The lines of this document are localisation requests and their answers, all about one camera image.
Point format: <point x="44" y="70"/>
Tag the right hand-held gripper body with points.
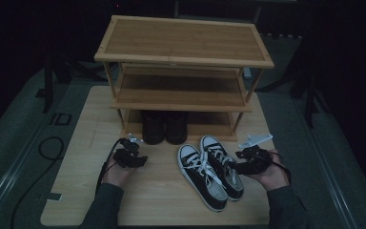
<point x="255" y="162"/>

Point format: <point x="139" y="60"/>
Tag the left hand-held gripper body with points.
<point x="127" y="156"/>

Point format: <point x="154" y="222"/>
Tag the black white canvas sneaker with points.
<point x="213" y="146"/>
<point x="200" y="181"/>

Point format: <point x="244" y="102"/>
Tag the plain black shoe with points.
<point x="153" y="130"/>
<point x="177" y="130"/>

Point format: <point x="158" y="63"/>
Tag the wooden three-tier shoe rack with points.
<point x="184" y="39"/>

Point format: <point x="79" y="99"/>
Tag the person's left hand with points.
<point x="117" y="176"/>

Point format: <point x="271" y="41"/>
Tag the person's right hand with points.
<point x="274" y="178"/>

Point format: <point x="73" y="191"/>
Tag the black metal stand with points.
<point x="310" y="95"/>
<point x="47" y="86"/>

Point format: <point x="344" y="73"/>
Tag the grey floor rail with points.
<point x="336" y="191"/>
<point x="12" y="177"/>

